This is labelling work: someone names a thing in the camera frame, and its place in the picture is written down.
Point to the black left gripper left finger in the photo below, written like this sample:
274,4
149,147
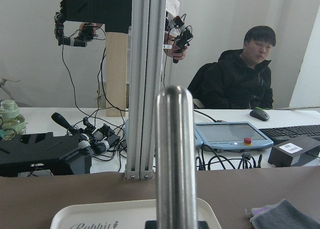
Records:
150,224

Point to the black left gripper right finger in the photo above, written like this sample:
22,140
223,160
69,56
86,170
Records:
203,224

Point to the steel muddler black tip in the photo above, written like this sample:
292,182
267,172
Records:
176,191

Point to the cream rabbit serving tray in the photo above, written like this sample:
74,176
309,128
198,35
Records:
108,215

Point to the folded grey cloth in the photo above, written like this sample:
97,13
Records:
281,215

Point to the black keyboard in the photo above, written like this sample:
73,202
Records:
282,134

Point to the dark brown box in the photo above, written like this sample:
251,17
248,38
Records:
295,152

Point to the black computer mouse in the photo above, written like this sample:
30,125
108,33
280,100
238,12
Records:
259,114

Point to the seated person black jacket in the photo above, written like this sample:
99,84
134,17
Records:
241,78

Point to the green lidded bottle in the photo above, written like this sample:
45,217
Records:
12,123

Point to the black metal bracket box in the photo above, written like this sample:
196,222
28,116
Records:
59,154

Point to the aluminium frame post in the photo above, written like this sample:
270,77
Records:
148,24

